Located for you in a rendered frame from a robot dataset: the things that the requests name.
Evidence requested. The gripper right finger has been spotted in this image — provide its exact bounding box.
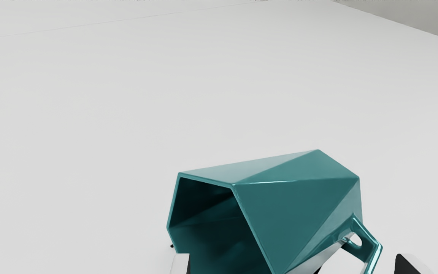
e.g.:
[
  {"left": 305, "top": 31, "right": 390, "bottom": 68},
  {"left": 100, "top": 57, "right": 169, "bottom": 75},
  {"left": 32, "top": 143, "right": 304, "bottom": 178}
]
[{"left": 394, "top": 253, "right": 433, "bottom": 274}]

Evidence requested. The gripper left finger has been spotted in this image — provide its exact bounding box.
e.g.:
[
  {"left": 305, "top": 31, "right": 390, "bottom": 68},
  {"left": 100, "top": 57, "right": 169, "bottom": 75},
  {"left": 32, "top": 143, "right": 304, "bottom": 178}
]
[{"left": 170, "top": 254, "right": 192, "bottom": 274}]

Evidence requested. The teal faceted mug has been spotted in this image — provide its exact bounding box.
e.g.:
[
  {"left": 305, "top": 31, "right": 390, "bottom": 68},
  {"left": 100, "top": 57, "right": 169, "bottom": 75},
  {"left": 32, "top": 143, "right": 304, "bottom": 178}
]
[{"left": 166, "top": 149, "right": 383, "bottom": 274}]

